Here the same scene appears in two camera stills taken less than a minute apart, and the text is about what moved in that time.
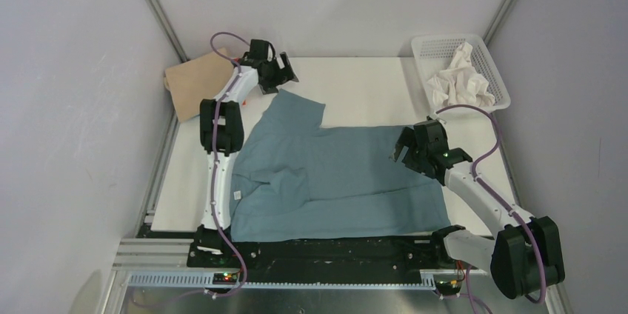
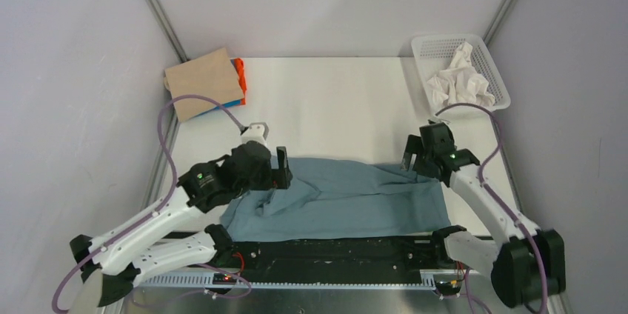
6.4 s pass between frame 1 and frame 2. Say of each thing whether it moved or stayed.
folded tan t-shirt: stayed
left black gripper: moved
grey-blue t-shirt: moved
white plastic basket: stayed
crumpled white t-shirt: stayed
